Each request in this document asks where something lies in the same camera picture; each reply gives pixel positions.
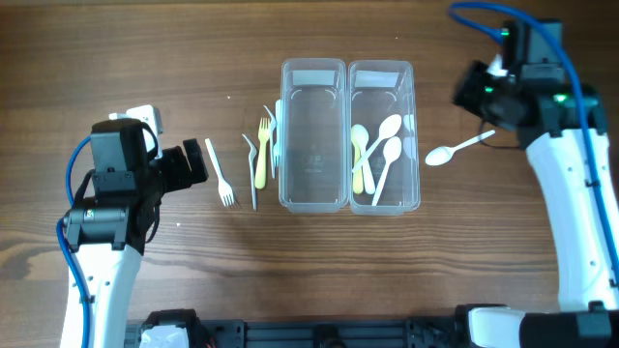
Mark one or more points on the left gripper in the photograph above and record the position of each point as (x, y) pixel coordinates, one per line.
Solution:
(191, 161)

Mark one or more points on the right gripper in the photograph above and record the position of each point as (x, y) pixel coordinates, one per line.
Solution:
(466, 92)

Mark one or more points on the white bent plastic fork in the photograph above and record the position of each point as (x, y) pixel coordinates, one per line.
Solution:
(251, 159)

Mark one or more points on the yellow plastic fork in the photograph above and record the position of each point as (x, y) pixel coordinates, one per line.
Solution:
(263, 137)

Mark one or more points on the white spoon crosswise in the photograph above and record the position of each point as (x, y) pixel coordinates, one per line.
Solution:
(443, 154)

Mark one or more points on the pale blue plastic fork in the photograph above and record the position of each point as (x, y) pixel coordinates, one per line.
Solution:
(277, 150)

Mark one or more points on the white spoon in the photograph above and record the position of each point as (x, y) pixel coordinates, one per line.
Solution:
(387, 129)
(387, 171)
(360, 134)

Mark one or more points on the yellow plastic spoon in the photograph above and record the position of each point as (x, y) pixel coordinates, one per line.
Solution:
(358, 182)

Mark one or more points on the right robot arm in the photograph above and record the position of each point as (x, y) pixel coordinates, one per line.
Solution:
(563, 132)

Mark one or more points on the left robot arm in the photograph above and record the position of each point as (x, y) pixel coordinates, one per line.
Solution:
(114, 214)

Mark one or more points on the right clear plastic container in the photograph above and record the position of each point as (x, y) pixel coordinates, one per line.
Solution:
(378, 89)

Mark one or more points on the clear plastic container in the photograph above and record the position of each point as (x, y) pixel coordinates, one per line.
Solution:
(313, 166)
(378, 89)

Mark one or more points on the left clear plastic container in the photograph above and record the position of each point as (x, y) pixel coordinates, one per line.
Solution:
(313, 166)

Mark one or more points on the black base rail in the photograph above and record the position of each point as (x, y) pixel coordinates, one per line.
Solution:
(411, 332)

